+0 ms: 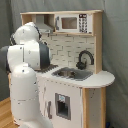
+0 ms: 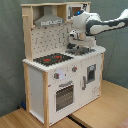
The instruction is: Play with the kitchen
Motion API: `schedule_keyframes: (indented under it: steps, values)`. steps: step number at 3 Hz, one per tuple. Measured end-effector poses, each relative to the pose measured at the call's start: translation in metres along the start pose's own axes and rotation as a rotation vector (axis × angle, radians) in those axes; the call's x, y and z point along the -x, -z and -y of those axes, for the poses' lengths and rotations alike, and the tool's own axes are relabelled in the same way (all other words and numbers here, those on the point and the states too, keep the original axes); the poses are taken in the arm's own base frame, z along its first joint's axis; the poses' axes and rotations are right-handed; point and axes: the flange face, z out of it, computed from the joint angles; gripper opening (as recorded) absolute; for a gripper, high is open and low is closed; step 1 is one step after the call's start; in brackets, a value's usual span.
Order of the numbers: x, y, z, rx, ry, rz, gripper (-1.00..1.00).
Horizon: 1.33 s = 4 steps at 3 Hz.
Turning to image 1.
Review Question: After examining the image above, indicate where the black toy stovetop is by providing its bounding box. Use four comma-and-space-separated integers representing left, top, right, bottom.
35, 64, 58, 73

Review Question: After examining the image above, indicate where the toy microwave oven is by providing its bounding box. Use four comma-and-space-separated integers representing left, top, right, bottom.
55, 14, 93, 34

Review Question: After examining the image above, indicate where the grey toy sink basin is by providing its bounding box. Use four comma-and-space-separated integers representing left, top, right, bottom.
52, 67, 92, 81

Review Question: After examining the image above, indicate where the toy ice dispenser panel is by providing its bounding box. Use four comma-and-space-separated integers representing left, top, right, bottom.
55, 93, 71, 120

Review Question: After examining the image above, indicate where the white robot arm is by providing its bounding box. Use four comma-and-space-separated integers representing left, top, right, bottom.
0, 22, 53, 128

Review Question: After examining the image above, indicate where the wooden toy kitchen unit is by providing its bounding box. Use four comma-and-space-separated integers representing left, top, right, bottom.
7, 9, 116, 128

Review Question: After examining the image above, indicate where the grey backdrop curtain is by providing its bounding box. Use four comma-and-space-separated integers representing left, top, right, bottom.
0, 0, 128, 128

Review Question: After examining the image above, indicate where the grey toy range hood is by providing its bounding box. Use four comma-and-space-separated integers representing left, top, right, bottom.
36, 15, 53, 33

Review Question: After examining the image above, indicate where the black toy faucet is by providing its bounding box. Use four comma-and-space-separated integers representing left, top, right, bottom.
75, 49, 95, 71

